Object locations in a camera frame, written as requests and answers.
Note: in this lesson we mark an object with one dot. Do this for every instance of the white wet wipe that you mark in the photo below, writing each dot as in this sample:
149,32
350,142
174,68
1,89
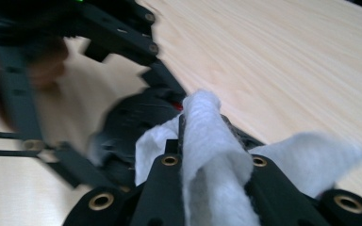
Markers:
210,157

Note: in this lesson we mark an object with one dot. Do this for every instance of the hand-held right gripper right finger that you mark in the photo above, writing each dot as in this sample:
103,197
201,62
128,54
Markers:
283,201

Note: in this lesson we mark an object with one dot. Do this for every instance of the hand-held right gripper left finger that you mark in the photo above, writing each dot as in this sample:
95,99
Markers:
163,194

